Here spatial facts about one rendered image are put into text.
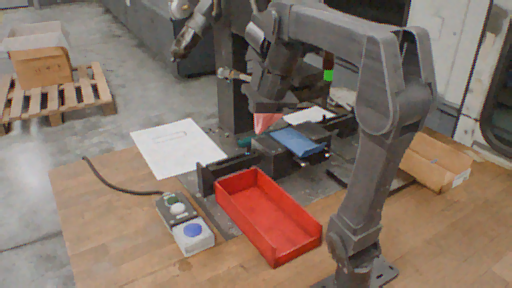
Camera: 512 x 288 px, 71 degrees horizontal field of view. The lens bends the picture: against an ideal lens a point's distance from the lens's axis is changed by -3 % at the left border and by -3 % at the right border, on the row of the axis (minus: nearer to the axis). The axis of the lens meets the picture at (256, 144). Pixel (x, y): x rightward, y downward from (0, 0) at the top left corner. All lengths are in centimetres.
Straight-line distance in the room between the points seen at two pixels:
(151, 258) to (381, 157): 50
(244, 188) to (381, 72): 56
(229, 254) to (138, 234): 21
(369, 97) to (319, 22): 15
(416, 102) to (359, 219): 21
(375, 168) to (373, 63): 16
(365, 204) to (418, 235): 33
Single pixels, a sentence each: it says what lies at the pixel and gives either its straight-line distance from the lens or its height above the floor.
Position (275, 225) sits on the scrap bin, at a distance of 85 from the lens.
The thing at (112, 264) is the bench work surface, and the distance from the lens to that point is 83.
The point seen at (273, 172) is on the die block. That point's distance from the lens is 97.
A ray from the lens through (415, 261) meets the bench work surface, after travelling 84.
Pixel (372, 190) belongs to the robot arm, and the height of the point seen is 115.
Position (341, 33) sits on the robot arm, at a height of 135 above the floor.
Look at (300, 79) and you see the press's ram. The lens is 88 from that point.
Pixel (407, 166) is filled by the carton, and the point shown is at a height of 93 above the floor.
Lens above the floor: 148
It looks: 31 degrees down
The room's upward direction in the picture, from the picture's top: straight up
